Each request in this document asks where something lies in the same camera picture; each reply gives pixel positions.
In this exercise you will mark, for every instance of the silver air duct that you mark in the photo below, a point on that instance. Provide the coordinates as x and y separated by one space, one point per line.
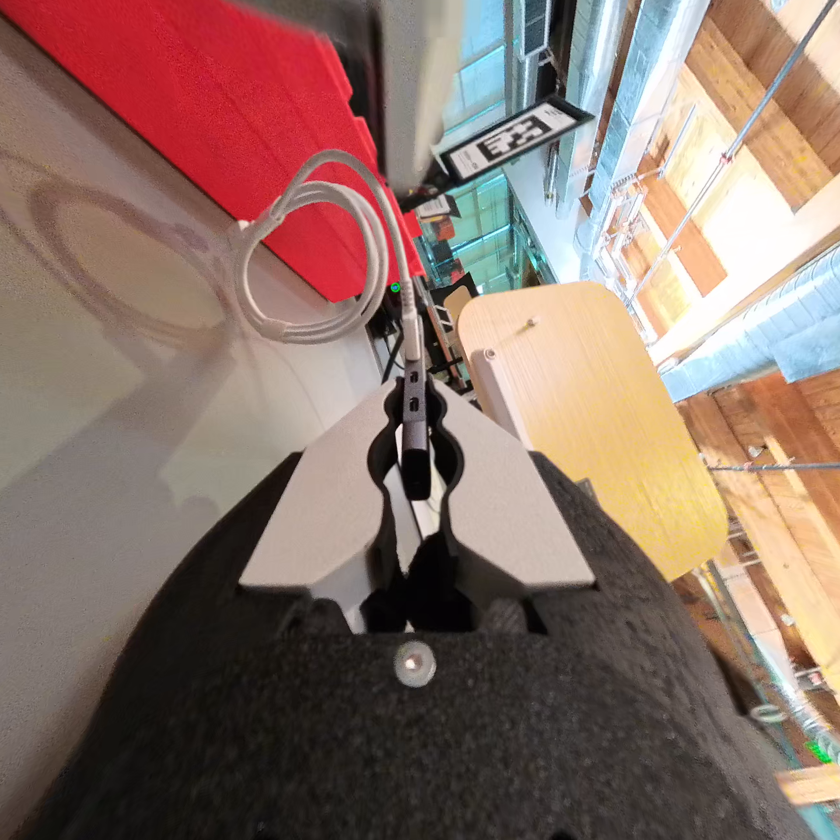
754 328
636 85

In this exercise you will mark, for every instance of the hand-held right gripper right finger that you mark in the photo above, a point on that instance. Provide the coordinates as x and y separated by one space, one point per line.
518 525

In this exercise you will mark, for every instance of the black framed tag sign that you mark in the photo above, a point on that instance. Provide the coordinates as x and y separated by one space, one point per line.
518 138

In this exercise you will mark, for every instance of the pale grey panel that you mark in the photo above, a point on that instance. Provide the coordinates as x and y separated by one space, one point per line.
413 85

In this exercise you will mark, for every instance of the red plastic bin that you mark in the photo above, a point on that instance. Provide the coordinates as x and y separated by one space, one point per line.
197 98

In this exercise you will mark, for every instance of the grey desk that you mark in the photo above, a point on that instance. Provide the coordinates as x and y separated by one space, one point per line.
98 407

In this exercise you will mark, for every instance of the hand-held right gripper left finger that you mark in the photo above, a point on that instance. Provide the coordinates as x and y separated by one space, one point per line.
315 518

